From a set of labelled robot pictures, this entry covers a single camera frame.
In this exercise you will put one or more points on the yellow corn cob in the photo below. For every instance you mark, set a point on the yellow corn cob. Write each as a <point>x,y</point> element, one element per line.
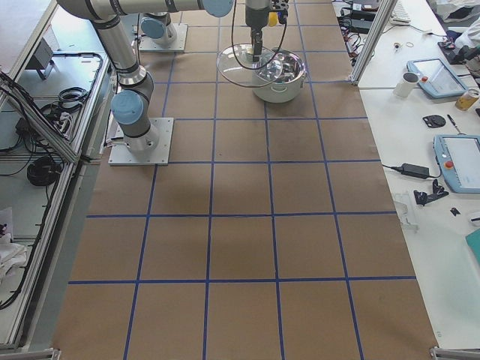
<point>272,19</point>

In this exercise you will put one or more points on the glass pot lid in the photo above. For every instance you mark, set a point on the glass pot lid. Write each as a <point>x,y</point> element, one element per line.
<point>235,64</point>

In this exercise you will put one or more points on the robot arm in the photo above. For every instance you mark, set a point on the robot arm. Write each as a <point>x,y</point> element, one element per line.
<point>164,18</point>
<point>130,106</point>

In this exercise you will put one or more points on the pale green electric pot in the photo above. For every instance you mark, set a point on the pale green electric pot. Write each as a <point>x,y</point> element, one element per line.
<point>289,84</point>

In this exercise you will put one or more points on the white mug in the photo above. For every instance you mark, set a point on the white mug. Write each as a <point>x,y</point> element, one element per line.
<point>406,84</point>

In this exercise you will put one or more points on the upper blue teach pendant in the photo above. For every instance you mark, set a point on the upper blue teach pendant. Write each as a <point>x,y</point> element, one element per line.
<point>436,78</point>

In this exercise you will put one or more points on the blue teach pendant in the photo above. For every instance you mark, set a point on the blue teach pendant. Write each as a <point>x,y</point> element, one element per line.
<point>458,159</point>
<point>436,78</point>

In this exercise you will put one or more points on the black round case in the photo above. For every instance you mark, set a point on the black round case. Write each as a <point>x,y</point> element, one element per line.
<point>434,121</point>

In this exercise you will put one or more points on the small black charger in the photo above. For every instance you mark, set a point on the small black charger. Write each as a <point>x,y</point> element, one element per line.
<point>416,171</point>

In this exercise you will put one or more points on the lower blue teach pendant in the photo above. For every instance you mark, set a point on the lower blue teach pendant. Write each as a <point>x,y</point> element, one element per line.
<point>458,159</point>

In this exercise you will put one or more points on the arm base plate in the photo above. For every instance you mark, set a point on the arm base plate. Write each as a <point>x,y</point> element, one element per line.
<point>150,149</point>
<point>163,39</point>

